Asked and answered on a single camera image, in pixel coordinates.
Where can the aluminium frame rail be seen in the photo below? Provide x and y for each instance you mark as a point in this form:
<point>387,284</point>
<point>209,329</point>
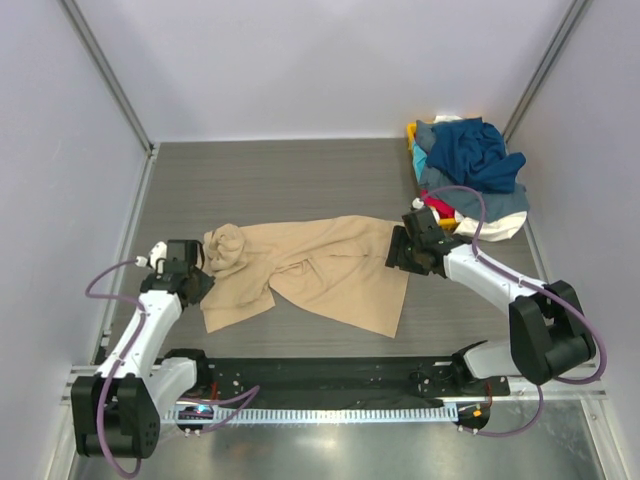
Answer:
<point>519,387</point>

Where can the slotted cable duct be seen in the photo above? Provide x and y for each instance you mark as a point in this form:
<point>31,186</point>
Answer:
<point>193,415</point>

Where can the dark blue t-shirt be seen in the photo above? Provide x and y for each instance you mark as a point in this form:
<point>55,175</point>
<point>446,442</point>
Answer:
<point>473,153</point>

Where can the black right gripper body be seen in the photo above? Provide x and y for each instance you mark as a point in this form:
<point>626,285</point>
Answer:
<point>403,250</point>

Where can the yellow plastic bin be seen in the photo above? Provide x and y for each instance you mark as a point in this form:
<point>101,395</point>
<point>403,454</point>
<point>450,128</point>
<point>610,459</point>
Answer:
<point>447,224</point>

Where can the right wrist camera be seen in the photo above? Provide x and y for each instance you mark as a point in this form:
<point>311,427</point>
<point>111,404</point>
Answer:
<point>421,224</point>

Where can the beige t-shirt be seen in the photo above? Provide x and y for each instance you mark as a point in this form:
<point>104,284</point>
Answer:
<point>334,268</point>

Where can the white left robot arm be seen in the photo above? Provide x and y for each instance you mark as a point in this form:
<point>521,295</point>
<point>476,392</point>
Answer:
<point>117,410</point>

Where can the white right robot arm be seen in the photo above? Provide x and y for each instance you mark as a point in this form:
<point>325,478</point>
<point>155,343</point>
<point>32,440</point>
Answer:
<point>549,336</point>

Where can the cyan t-shirt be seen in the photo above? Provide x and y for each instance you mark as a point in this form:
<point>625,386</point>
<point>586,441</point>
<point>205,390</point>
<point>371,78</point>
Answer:
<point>419,158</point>

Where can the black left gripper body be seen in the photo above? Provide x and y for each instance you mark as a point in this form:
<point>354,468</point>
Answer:
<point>198,286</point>

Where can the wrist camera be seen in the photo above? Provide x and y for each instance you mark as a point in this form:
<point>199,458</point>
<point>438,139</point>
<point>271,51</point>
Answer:
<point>173,256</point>
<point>421,224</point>

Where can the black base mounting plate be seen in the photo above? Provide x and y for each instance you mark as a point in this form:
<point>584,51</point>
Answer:
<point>339,383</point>

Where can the pink red t-shirt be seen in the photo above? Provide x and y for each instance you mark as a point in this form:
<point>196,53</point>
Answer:
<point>443,210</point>

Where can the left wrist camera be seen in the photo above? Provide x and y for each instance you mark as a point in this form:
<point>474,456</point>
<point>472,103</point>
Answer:
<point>173,256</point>

